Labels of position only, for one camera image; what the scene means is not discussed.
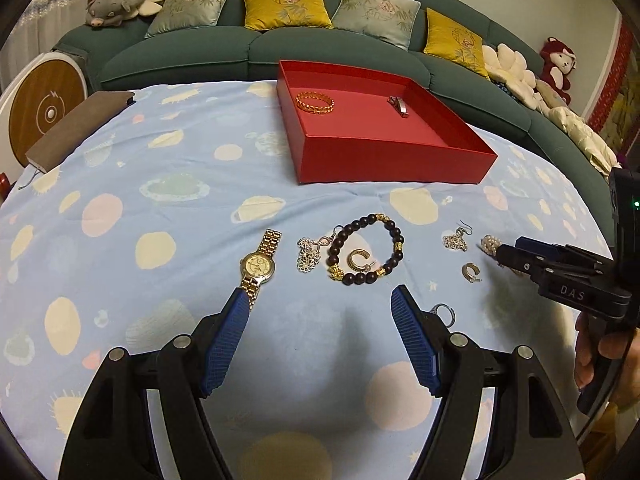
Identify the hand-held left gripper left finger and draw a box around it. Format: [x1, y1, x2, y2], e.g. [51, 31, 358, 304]
[59, 287, 251, 480]

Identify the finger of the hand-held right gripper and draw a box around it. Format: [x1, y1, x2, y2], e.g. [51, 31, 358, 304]
[514, 236, 615, 273]
[496, 243, 632, 319]

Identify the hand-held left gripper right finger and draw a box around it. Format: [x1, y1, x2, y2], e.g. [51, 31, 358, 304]
[390, 284, 583, 480]

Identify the gold wrist watch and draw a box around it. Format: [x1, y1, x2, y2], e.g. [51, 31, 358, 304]
[237, 228, 282, 309]

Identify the silver cluster earring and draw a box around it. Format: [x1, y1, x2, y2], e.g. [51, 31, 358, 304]
[442, 222, 476, 253]

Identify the dark bead bracelet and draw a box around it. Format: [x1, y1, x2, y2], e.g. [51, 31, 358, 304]
[325, 213, 405, 284]

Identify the silver flower pendant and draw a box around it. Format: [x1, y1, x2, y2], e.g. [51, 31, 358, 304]
[297, 236, 334, 274]

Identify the red cardboard box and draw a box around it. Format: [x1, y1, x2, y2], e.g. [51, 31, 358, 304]
[276, 59, 498, 186]

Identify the person's right hand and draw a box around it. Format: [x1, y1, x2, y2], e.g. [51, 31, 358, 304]
[573, 312, 640, 407]

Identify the beige cushion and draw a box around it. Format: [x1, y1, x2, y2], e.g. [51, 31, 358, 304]
[544, 105, 621, 174]

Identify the grey plush toy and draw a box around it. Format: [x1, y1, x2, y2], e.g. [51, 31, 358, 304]
[534, 78, 571, 110]

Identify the white flower cushion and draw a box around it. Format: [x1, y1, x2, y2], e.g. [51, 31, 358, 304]
[504, 67, 544, 111]
[481, 42, 529, 81]

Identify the red monkey plush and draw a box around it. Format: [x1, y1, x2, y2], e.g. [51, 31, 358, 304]
[538, 36, 579, 106]

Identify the blue planet print tablecloth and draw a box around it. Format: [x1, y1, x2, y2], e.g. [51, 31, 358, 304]
[0, 81, 617, 480]

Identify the yellow embroidered cushion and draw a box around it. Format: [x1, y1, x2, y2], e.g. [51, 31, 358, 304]
[423, 7, 491, 80]
[241, 0, 335, 31]

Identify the gold bangle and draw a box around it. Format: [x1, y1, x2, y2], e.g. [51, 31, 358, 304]
[294, 90, 335, 115]

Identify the brown pouch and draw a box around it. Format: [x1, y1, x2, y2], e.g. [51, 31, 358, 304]
[19, 90, 136, 192]

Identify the light blue embroidered cushion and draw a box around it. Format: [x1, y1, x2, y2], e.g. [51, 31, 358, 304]
[331, 0, 422, 51]
[144, 0, 238, 40]

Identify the green sofa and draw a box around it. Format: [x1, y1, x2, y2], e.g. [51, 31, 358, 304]
[52, 0, 624, 233]

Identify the white device with wooden disc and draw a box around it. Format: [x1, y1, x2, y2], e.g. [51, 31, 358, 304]
[0, 50, 89, 182]

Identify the grey pig plush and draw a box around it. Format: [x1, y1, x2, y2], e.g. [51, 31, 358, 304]
[84, 0, 150, 29]

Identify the silver metal bracelet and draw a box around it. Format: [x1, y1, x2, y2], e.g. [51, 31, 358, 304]
[388, 94, 412, 120]

